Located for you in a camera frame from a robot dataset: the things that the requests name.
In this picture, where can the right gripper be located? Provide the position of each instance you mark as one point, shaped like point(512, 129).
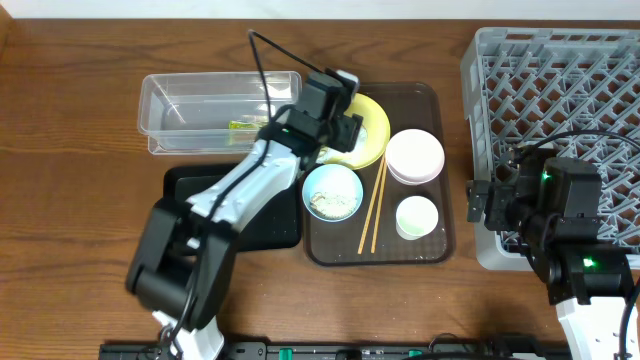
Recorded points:
point(478, 201)

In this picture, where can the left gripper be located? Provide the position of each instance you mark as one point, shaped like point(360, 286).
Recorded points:
point(345, 133)

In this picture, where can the yellow plate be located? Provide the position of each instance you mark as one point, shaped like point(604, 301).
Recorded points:
point(376, 122)

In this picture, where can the wooden chopstick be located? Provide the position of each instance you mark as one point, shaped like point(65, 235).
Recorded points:
point(371, 206)
point(379, 201)

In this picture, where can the light blue bowl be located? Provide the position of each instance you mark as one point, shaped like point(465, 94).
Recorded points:
point(332, 178)

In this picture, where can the leftover rice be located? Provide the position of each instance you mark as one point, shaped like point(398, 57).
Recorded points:
point(332, 206)

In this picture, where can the green snack wrapper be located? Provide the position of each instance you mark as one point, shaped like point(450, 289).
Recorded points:
point(246, 125)

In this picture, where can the white cup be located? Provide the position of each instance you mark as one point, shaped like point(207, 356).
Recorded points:
point(416, 217)

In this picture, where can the pink bowl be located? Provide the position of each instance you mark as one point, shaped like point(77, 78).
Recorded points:
point(414, 157)

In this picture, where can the white napkin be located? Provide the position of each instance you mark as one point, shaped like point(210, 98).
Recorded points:
point(352, 158)

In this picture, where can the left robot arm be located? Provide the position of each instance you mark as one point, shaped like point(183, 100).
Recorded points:
point(182, 267)

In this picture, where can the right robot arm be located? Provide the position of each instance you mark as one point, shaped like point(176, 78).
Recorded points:
point(552, 204)

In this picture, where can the black waste tray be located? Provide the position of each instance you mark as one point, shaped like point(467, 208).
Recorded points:
point(278, 225)

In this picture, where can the grey dishwasher rack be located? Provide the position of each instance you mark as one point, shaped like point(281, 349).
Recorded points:
point(521, 85)

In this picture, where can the clear plastic waste bin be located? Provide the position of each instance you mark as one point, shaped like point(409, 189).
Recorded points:
point(189, 113)

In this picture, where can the brown serving tray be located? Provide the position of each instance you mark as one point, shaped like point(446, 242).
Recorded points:
point(408, 106)

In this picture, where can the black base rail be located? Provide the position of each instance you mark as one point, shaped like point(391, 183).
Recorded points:
point(441, 349)

